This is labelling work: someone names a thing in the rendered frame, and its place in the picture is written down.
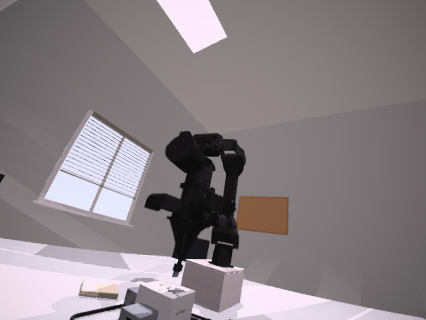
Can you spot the beige flat box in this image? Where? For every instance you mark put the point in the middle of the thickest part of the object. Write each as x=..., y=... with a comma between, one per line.
x=98, y=288

